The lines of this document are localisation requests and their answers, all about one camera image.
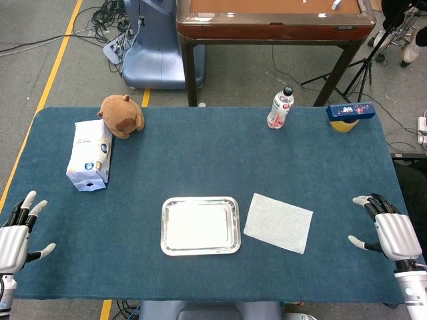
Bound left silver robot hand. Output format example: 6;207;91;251
0;190;57;276

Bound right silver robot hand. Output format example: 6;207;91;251
348;193;424;263

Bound white sheet of paper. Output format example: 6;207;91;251
243;192;314;255

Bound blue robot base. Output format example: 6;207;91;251
121;0;206;90

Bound stainless steel tray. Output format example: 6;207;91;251
160;196;242;257

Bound black equipment case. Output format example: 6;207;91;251
390;152;427;267

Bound white power strip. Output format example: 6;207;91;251
416;115;427;145

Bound white tissue pack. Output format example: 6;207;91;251
65;119;113;193

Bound blue cardboard box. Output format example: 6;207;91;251
326;101;377;122

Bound brown capybara plush toy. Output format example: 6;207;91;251
97;94;145;140

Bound clear plastic drink bottle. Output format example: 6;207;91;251
266;85;294;130

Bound black tripod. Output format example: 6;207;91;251
301;0;422;105

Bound wheeled chair base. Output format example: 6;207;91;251
366;28;406;65

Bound grey robot torso base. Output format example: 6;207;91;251
138;301;284;320

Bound blue table cloth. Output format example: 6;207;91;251
0;106;420;305

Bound grey power strip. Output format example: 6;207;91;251
102;35;131;65

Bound person in black clothes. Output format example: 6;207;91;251
381;0;427;67

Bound brown mahjong table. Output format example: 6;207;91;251
175;0;377;107

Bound black cables under table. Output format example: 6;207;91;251
112;299;141;320

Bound black floor cable bundle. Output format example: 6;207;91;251
89;0;143;73

